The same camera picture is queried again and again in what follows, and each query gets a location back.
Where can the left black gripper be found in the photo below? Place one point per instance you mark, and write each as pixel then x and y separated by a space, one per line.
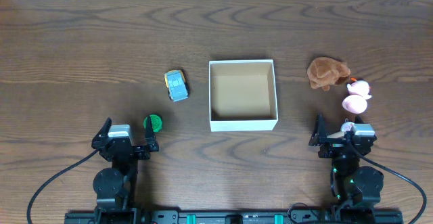
pixel 125 150

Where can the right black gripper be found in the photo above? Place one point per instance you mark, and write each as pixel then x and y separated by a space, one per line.
pixel 342 147

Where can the small wooden rattle drum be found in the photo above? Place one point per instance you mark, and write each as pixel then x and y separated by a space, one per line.
pixel 345 127

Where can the pink duck toy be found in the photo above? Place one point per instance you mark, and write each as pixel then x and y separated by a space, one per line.
pixel 358 95

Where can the brown plush toy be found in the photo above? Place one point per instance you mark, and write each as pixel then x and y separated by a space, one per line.
pixel 324 72

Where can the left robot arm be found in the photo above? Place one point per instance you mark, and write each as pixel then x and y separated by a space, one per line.
pixel 115 186

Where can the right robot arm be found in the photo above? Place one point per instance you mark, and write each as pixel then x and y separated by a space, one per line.
pixel 356 187

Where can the green round toy disc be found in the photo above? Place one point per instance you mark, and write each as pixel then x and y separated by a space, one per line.
pixel 156 122

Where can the yellow grey toy car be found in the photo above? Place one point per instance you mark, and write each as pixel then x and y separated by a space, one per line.
pixel 177 85

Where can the white cardboard box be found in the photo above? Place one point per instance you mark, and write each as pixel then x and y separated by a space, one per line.
pixel 242 95

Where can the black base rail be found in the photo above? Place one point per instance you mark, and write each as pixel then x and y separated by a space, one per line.
pixel 300 215

